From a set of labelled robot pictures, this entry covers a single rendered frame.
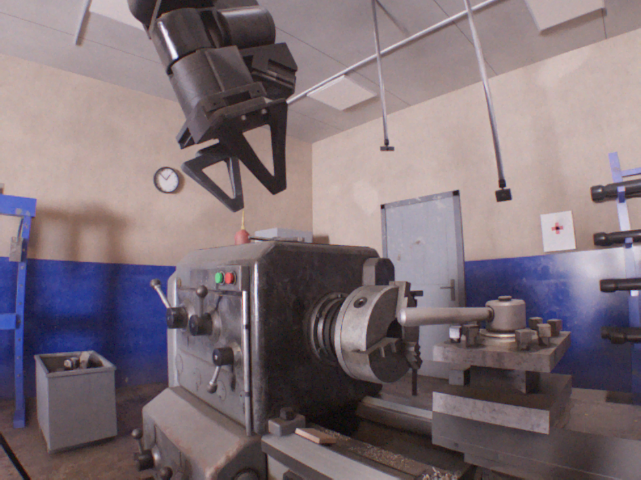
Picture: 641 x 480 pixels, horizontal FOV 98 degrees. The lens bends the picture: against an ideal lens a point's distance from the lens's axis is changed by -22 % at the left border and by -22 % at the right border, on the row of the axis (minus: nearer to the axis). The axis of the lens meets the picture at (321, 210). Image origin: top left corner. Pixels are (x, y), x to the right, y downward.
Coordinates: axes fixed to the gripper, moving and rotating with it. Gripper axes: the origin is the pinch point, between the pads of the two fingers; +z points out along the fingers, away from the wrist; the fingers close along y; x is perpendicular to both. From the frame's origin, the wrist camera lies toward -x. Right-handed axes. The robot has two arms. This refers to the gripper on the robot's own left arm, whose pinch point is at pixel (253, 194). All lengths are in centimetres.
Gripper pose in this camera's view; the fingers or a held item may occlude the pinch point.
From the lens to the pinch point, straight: 34.5
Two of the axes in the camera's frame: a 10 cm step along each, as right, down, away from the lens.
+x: -7.1, 4.1, -5.8
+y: -5.7, 1.6, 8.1
